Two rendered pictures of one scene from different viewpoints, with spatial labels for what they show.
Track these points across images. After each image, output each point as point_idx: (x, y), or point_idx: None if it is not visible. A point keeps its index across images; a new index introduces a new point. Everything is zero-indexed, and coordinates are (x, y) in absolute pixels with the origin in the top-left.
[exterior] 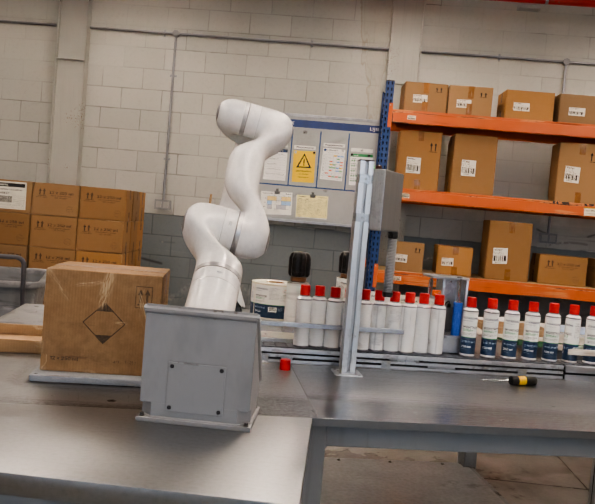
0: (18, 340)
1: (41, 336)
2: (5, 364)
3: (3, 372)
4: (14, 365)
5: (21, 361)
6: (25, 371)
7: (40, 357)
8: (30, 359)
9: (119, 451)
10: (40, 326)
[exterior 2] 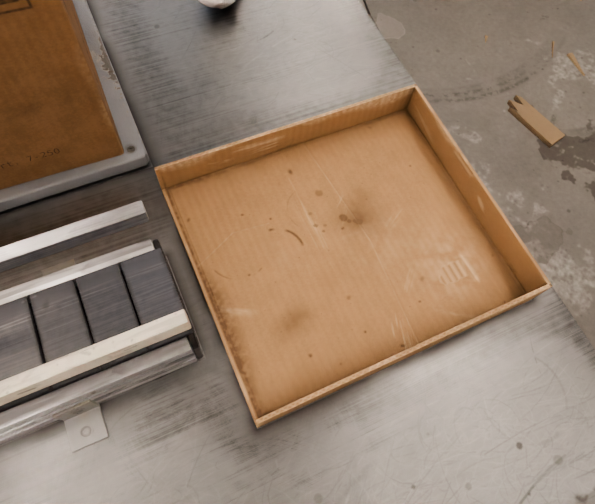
0: (258, 135)
1: (353, 372)
2: (203, 58)
3: (162, 10)
4: (181, 60)
5: (191, 94)
6: (129, 34)
7: (179, 147)
8: (186, 118)
9: None
10: (369, 367)
